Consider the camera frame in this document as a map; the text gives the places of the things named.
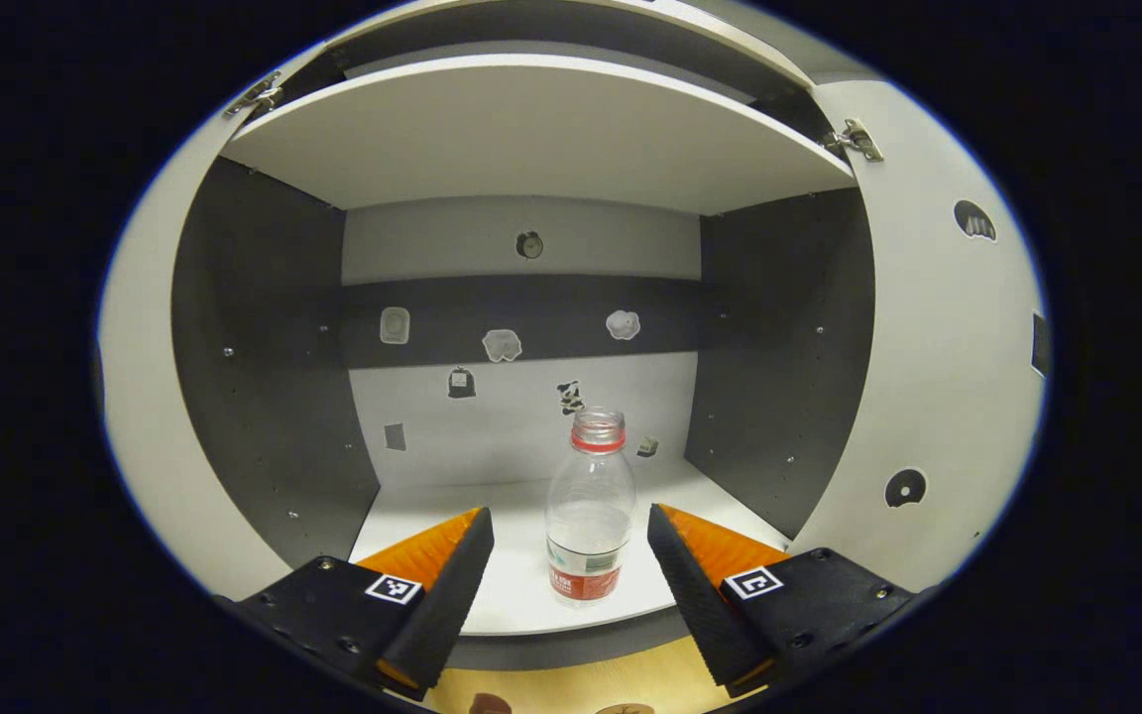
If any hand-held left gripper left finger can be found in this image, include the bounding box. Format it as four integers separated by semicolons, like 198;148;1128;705
219;507;496;695

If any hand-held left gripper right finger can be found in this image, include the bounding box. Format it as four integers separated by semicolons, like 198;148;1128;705
646;503;919;695

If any clear plastic water bottle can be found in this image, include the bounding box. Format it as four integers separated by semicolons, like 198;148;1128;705
544;407;637;606

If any white and grey cabinet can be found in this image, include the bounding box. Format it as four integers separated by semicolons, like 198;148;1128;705
170;0;879;670

